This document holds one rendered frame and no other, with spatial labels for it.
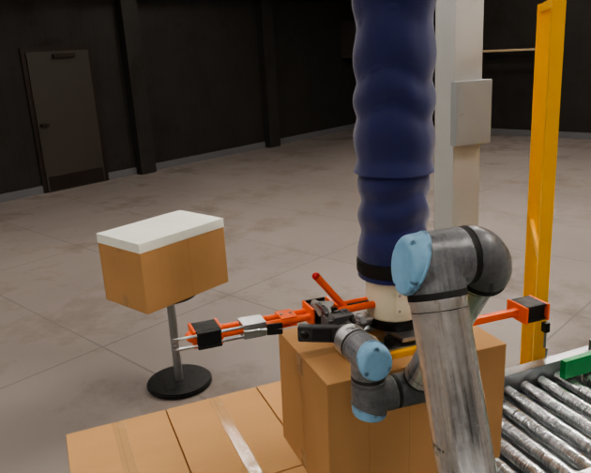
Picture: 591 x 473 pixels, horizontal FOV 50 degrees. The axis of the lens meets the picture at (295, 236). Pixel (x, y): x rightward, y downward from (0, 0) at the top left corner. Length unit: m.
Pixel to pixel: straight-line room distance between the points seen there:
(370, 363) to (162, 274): 2.13
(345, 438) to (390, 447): 0.16
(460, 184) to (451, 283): 2.05
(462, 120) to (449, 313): 2.00
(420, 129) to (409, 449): 0.94
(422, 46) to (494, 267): 0.74
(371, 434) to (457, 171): 1.65
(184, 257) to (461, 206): 1.53
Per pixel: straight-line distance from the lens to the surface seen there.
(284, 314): 1.88
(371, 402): 1.69
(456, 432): 1.26
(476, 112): 3.18
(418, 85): 1.82
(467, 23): 3.20
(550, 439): 2.62
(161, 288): 3.60
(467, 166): 3.26
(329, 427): 1.87
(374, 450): 1.99
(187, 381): 4.10
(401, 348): 1.96
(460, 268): 1.24
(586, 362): 3.05
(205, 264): 3.77
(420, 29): 1.81
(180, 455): 2.54
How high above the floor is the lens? 1.97
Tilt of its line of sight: 17 degrees down
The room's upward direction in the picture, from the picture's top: 3 degrees counter-clockwise
